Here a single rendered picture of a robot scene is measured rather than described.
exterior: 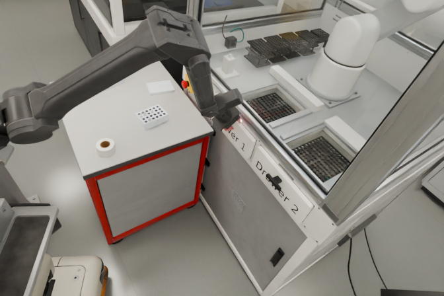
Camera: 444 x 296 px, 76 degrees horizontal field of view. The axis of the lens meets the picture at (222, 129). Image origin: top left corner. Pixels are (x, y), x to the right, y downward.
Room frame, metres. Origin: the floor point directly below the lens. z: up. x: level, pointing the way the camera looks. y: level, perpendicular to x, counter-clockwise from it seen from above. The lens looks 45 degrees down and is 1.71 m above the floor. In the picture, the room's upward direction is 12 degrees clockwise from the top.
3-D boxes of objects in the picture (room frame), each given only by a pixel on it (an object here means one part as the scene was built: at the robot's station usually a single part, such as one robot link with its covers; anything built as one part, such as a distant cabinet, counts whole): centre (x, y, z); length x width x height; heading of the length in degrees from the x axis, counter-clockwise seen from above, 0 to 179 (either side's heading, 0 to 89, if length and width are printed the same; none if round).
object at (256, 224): (1.15, -0.43, 0.40); 1.03 x 0.95 x 0.80; 41
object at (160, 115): (0.92, 0.33, 0.78); 0.12 x 0.08 x 0.04; 140
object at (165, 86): (1.15, 0.36, 0.77); 0.13 x 0.09 x 0.02; 123
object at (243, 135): (0.87, -0.04, 0.87); 0.29 x 0.02 x 0.11; 41
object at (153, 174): (0.98, 0.46, 0.38); 0.62 x 0.58 x 0.76; 41
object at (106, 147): (0.69, 0.44, 0.78); 0.07 x 0.07 x 0.04
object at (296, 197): (0.63, -0.24, 0.87); 0.29 x 0.02 x 0.11; 41
